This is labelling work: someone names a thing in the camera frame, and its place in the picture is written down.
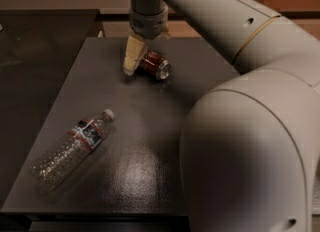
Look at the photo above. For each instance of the red coke can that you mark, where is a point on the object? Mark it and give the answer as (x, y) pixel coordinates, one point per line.
(155, 65)

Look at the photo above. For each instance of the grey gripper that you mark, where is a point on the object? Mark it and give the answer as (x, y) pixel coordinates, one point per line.
(148, 24)

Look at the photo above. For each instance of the clear plastic water bottle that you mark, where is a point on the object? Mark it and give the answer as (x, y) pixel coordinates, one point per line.
(64, 156)

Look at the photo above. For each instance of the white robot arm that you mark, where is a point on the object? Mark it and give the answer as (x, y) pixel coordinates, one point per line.
(250, 147)

